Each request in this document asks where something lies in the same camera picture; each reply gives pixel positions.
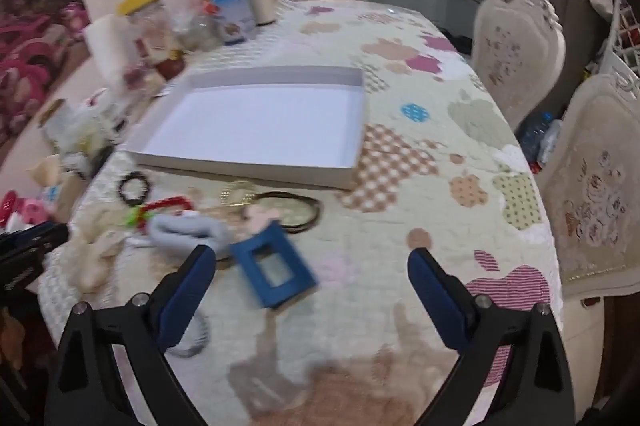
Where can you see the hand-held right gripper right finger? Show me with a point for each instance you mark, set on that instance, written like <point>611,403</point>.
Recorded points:
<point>435,291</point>

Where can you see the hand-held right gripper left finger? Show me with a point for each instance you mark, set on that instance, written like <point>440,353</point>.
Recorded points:
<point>192,286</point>

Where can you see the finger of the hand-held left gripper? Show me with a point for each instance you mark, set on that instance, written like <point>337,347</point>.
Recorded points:
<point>35,238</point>
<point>17,276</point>

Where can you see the light blue fluffy scrunchie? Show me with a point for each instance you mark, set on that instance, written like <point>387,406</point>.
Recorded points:
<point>175,228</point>

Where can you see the blue hair claw clip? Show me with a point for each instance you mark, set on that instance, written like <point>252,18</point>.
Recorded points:
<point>250,266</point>

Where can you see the cream fluffy scrunchie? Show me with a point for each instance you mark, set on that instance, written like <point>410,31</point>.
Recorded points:
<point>95,256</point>

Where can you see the white shallow cardboard box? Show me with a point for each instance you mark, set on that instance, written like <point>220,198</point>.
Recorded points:
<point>260,121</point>

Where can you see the tan tissue pack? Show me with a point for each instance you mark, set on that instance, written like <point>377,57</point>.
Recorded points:
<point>47,168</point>

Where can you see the pink bear printed poster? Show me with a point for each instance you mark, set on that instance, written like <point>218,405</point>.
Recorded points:
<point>30,56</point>

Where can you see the clear plastic water bottle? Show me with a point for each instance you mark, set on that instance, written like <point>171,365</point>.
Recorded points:
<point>537,136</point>

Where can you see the white paper towel roll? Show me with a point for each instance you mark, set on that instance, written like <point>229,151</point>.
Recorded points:
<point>107,46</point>

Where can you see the yellow lid glass jar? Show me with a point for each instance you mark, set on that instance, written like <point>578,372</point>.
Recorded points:
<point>150,26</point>

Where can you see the small clear glass jar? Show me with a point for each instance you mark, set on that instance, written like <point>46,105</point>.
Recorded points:
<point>200,33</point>

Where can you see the blue and white tin can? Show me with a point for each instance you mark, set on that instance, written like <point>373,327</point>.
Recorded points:
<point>230,11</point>

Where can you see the white lattice rack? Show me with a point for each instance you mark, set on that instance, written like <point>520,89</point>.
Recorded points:
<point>627,36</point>

